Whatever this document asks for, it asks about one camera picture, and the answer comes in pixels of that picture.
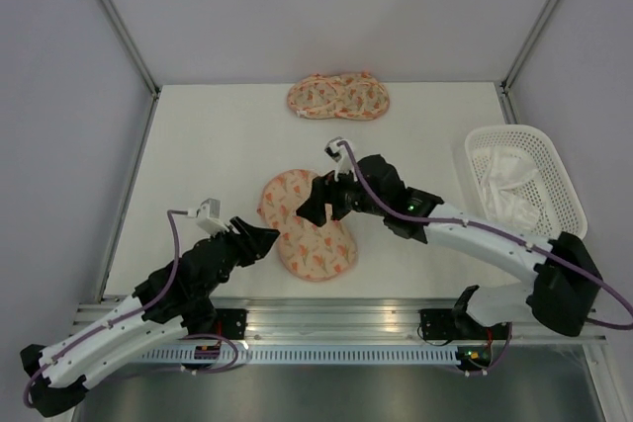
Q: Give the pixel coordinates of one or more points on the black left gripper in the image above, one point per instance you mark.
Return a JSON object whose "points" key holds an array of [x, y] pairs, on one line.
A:
{"points": [[254, 242]]}

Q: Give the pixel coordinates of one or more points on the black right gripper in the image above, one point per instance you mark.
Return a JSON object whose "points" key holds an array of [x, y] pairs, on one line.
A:
{"points": [[323, 190]]}

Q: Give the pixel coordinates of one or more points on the floral mesh laundry bag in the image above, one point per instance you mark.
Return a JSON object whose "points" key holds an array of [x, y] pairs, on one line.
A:
{"points": [[353, 96], [309, 252]]}

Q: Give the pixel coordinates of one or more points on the white satin bra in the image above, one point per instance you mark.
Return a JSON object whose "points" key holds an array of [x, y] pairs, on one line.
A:
{"points": [[508, 170]]}

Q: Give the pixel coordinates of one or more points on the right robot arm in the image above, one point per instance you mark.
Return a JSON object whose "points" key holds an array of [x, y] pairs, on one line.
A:
{"points": [[556, 279]]}

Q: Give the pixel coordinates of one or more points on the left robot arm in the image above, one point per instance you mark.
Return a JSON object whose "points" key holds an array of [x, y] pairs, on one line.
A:
{"points": [[172, 303]]}

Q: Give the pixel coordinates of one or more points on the white perforated plastic basket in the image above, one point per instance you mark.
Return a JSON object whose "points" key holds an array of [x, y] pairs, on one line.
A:
{"points": [[551, 191]]}

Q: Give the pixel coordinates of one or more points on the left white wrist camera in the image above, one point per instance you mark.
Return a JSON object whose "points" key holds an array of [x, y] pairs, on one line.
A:
{"points": [[207, 217]]}

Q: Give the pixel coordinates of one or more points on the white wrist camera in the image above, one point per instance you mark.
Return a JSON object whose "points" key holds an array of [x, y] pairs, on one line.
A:
{"points": [[340, 151], [207, 217]]}

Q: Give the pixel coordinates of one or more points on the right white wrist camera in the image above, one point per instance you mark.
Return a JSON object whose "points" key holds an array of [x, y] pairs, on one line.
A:
{"points": [[340, 151]]}

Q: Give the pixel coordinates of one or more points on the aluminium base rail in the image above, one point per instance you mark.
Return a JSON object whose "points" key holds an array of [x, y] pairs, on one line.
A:
{"points": [[342, 320]]}

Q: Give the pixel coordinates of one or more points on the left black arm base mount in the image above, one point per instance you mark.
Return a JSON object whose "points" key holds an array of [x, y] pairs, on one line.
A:
{"points": [[230, 323]]}

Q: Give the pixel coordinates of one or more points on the white slotted cable duct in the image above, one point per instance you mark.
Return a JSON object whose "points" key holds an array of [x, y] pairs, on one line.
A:
{"points": [[191, 354]]}

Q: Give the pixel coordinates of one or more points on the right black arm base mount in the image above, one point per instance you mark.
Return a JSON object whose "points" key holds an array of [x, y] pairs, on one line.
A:
{"points": [[442, 326]]}

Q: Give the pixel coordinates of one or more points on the left aluminium frame post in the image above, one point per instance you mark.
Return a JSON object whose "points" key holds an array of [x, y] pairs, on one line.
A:
{"points": [[129, 46]]}

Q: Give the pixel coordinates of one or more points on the aluminium frame post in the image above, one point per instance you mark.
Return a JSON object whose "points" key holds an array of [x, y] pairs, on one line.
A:
{"points": [[532, 39], [129, 46]]}

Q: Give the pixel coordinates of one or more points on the right aluminium frame post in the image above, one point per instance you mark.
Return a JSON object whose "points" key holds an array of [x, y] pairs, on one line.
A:
{"points": [[532, 39]]}

